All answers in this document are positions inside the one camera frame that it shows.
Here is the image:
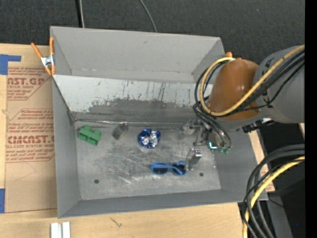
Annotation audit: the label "small grey box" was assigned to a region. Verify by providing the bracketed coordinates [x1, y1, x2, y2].
[111, 122, 129, 141]

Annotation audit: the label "green toy brick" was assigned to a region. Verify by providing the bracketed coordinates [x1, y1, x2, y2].
[77, 124, 103, 147]

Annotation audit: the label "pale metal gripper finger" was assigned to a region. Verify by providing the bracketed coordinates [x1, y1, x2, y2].
[178, 119, 202, 140]
[185, 147, 203, 171]

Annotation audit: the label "grey metal bin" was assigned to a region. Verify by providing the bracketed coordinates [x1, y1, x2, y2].
[49, 25, 268, 219]

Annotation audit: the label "blue sunglasses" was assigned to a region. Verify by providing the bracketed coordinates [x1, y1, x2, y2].
[151, 160, 187, 176]

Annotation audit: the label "brown cardboard board red print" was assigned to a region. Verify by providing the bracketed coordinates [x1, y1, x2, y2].
[0, 43, 58, 213]

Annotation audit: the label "shiny blue foil ball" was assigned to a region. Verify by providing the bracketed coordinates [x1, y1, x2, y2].
[137, 128, 161, 150]

